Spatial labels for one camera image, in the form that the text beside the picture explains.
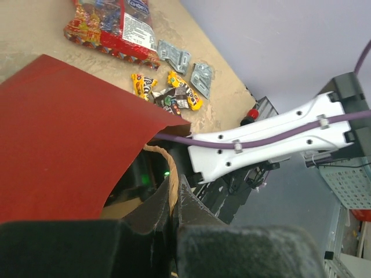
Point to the red snack packet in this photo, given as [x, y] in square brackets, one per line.
[122, 29]

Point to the brown chocolate candy packet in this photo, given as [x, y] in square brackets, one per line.
[170, 100]

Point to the silver foil snack packet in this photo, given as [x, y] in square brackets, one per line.
[179, 59]

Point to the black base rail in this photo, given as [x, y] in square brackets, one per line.
[224, 196]

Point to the red emergency stop button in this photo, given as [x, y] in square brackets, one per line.
[250, 117]

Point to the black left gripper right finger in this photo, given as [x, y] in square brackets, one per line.
[207, 247]

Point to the red paper bag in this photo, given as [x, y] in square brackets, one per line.
[67, 137]

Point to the yellow snack packet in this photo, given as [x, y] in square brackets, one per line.
[194, 102]

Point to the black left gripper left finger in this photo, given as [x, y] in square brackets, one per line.
[136, 245]

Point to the grey perforated metal box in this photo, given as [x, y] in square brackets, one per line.
[351, 185]

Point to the small orange snack packet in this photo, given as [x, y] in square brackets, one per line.
[143, 85]

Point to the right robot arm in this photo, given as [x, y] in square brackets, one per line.
[337, 119]

